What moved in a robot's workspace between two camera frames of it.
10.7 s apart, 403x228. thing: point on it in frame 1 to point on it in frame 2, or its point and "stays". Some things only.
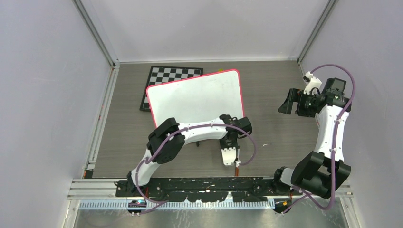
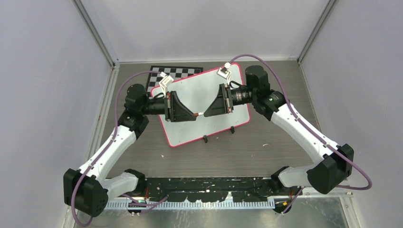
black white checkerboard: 160,74 stays
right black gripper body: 307,105 to 228,98
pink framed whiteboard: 198,99 stays
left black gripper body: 225,144 to 167,107
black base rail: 206,189 stays
